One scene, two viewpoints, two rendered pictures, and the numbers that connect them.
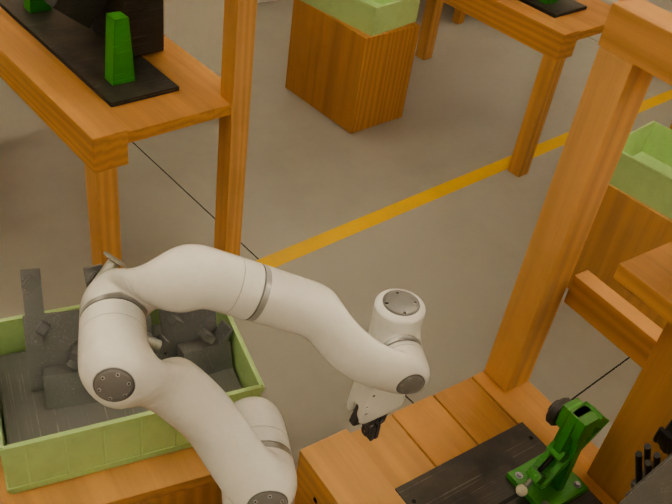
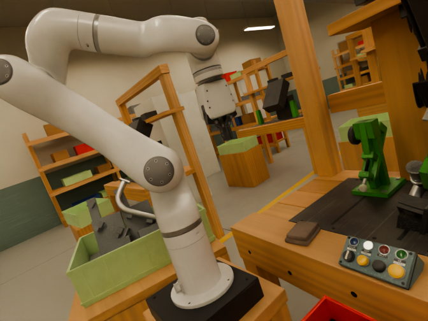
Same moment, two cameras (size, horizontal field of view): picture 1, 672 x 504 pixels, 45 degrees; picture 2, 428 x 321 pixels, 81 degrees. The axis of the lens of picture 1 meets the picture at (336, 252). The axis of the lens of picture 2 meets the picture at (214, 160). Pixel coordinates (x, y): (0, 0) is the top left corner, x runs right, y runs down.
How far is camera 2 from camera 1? 1.15 m
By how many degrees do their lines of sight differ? 30
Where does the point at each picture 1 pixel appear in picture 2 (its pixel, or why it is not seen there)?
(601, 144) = (293, 15)
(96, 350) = not seen: outside the picture
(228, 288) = (69, 14)
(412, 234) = not seen: hidden behind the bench
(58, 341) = (109, 229)
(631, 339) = (371, 94)
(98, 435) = (122, 255)
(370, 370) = (171, 27)
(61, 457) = (106, 274)
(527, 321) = (318, 128)
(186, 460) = not seen: hidden behind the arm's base
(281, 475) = (161, 147)
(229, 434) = (118, 130)
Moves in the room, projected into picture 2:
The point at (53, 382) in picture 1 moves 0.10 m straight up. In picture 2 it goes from (107, 247) to (100, 229)
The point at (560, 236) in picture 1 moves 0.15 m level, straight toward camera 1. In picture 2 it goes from (305, 72) to (302, 72)
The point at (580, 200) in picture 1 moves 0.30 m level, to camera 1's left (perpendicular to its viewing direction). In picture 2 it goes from (302, 48) to (239, 70)
